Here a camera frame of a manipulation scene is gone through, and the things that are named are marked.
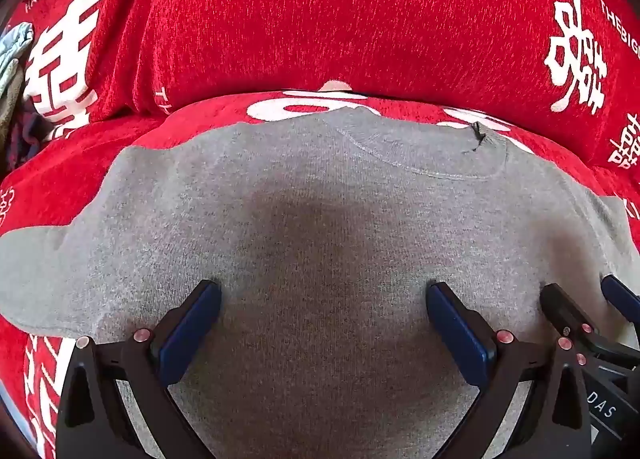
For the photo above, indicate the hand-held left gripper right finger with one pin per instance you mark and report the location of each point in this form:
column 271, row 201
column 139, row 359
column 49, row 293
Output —
column 457, row 334

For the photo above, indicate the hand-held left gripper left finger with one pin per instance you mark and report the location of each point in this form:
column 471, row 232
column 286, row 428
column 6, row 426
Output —
column 192, row 324

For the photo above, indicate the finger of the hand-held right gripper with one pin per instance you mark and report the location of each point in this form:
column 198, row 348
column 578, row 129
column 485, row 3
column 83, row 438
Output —
column 565, row 306
column 622, row 294

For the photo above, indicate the grey knit shirt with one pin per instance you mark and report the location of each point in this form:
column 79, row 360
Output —
column 320, row 219

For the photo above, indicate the dark purple cloth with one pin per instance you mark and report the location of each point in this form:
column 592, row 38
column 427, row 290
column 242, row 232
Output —
column 30, row 134

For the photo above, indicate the olive cloth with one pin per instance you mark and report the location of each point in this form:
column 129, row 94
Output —
column 7, row 129

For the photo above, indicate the light patterned cloth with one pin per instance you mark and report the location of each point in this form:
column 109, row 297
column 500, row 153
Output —
column 15, row 54

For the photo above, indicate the red wedding sofa cover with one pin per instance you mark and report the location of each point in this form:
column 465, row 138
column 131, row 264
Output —
column 320, row 14

